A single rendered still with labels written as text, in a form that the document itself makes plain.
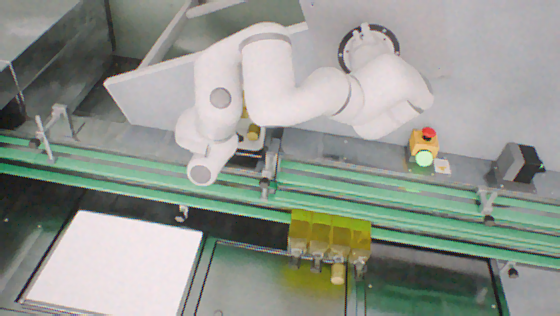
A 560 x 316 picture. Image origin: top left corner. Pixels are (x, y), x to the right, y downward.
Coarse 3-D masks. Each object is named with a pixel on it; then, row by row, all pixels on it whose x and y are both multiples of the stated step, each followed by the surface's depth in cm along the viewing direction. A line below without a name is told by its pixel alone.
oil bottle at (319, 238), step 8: (312, 216) 128; (320, 216) 127; (328, 216) 127; (312, 224) 125; (320, 224) 125; (328, 224) 125; (312, 232) 123; (320, 232) 123; (328, 232) 123; (312, 240) 121; (320, 240) 121; (328, 240) 121; (312, 248) 120; (320, 248) 119; (328, 248) 120
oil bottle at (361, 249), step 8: (352, 224) 127; (360, 224) 126; (368, 224) 127; (352, 232) 124; (360, 232) 124; (368, 232) 125; (352, 240) 122; (360, 240) 122; (368, 240) 123; (352, 248) 120; (360, 248) 120; (368, 248) 121; (352, 256) 120; (360, 256) 119; (368, 256) 119; (352, 264) 122
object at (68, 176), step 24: (0, 168) 136; (24, 168) 137; (48, 168) 139; (120, 192) 134; (144, 192) 135; (168, 192) 136; (192, 192) 137; (264, 216) 133; (288, 216) 134; (408, 240) 131; (432, 240) 132; (456, 240) 134; (480, 240) 134; (552, 264) 130
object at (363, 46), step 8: (360, 32) 109; (368, 32) 105; (376, 32) 108; (352, 40) 109; (360, 40) 107; (368, 40) 106; (376, 40) 108; (384, 40) 109; (352, 48) 110; (360, 48) 106; (368, 48) 104; (376, 48) 104; (384, 48) 107; (392, 48) 110; (344, 56) 112; (352, 56) 108; (360, 56) 103; (368, 56) 102; (352, 64) 105; (360, 64) 101
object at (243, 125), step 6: (240, 120) 134; (246, 120) 134; (240, 126) 136; (246, 126) 135; (240, 132) 135; (246, 132) 135; (264, 132) 127; (246, 138) 134; (258, 138) 133; (240, 144) 132; (246, 144) 132; (252, 144) 132; (258, 144) 131
